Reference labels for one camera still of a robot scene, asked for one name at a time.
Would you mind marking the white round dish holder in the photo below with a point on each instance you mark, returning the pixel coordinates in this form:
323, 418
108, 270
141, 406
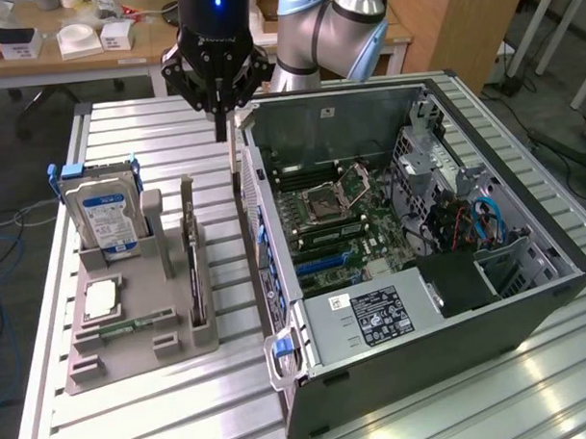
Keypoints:
77, 41

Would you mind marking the green motherboard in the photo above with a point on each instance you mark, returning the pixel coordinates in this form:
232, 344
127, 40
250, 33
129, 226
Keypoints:
385, 235

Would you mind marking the small white labelled box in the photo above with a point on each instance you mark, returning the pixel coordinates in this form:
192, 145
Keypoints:
115, 38

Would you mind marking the white box black top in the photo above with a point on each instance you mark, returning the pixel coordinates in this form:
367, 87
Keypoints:
19, 46

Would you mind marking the graphics card with metal bracket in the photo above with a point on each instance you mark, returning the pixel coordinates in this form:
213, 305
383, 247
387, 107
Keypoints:
188, 199

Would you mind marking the metal socket cover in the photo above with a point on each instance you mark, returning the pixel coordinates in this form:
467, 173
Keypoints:
356, 181

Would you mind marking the open black PC case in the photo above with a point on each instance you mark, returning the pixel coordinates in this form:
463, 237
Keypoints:
423, 369

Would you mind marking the grey cup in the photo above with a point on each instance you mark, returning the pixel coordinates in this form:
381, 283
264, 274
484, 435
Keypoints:
48, 1

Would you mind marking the black lamp base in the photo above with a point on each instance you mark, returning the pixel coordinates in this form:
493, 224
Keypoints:
170, 14

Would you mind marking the black office chair base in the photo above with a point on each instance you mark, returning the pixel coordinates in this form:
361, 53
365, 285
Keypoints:
43, 105

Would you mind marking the white paper stack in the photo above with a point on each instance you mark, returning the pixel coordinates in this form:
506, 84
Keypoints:
267, 37

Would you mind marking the green RAM stick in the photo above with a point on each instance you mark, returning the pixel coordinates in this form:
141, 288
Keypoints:
133, 325

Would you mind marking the silver CPU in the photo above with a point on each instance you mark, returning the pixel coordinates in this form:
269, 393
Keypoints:
101, 301

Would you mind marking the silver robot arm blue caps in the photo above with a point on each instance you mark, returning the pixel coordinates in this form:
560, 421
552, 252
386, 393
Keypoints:
315, 31

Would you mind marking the metal disk bay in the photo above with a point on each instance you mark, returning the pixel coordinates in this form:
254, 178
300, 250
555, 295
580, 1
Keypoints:
416, 176

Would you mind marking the CPU socket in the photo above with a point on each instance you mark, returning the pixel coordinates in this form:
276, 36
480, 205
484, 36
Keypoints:
323, 204

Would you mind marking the black RAM stick white label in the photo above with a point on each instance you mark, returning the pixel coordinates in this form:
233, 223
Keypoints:
332, 232

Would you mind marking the black floor stand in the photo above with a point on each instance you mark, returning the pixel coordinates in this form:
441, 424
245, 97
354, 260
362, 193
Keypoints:
565, 145

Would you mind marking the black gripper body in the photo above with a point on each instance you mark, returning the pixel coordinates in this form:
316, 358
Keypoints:
214, 34

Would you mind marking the hard disk with blue caddy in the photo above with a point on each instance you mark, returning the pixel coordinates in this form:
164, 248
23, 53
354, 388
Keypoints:
105, 216

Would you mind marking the blue case latch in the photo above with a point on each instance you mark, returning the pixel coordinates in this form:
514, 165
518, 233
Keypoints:
281, 348

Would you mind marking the white table frame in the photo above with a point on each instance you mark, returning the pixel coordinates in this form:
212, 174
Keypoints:
550, 8

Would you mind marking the grey power supply unit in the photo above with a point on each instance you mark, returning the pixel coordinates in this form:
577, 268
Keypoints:
373, 313

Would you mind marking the wooden cabinet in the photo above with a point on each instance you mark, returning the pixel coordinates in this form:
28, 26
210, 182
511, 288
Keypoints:
460, 30

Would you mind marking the blue expansion slot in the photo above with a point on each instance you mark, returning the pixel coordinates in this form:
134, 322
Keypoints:
318, 266

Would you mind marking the grey printed parts rack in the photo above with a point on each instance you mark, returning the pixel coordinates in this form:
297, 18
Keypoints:
143, 350

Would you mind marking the wooden desk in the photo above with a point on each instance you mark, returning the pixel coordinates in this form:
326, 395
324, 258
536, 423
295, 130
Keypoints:
138, 56

